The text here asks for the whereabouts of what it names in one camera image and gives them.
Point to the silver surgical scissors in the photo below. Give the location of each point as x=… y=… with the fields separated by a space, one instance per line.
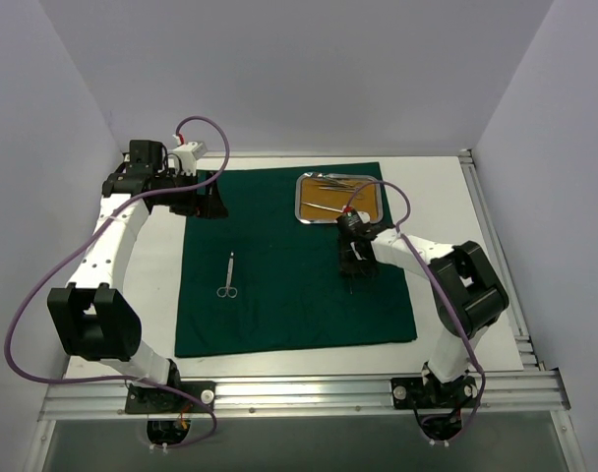
x=227 y=290

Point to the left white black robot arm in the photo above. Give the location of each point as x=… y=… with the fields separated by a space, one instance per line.
x=92 y=318

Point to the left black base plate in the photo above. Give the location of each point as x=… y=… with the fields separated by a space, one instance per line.
x=151 y=400

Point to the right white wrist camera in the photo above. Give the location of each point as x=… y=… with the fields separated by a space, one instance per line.
x=352 y=218

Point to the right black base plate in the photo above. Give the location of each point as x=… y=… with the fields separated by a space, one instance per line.
x=430 y=394

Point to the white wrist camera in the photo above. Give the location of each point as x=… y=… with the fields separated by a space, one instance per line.
x=352 y=218
x=187 y=155

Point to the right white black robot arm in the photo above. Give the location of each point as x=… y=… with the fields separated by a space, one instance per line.
x=468 y=295

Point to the green surgical cloth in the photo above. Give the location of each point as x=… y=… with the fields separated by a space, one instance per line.
x=290 y=293

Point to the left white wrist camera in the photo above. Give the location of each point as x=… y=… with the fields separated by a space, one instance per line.
x=187 y=155

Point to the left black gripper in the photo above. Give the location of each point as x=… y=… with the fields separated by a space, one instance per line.
x=201 y=195

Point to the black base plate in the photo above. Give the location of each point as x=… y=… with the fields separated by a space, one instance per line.
x=151 y=400
x=430 y=394

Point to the front aluminium rail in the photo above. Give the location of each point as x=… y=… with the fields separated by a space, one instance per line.
x=317 y=396

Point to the silver forceps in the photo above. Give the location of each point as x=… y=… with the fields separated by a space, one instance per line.
x=330 y=184

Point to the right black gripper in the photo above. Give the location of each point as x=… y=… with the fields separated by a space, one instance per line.
x=356 y=261

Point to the right aluminium rail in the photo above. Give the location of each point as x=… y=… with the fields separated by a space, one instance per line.
x=497 y=257

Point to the metal tray yellow liner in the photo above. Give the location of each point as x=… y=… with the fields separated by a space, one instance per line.
x=367 y=198

